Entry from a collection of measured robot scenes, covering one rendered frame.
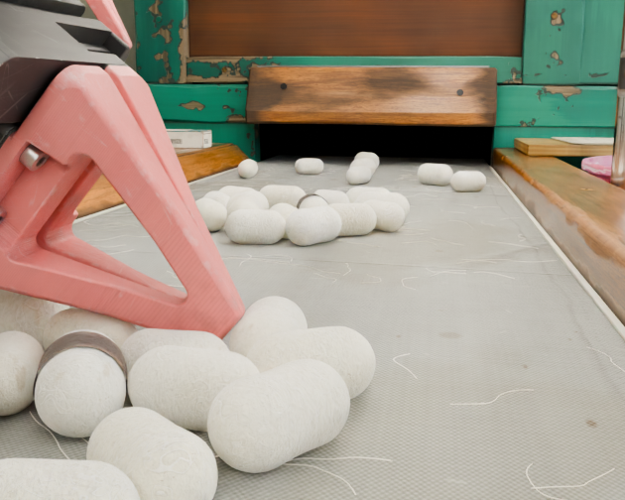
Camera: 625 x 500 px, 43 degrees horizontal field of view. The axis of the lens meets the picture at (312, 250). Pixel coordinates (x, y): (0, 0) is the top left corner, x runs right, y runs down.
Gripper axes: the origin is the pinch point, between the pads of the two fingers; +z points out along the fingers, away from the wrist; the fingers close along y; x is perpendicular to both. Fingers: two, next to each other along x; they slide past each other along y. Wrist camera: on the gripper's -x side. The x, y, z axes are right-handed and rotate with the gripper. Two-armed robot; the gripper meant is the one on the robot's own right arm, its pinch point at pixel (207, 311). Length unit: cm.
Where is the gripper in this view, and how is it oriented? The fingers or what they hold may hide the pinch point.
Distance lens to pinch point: 22.5
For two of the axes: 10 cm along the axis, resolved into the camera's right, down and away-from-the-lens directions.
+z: 7.5, 6.6, 0.0
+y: 1.7, -2.0, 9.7
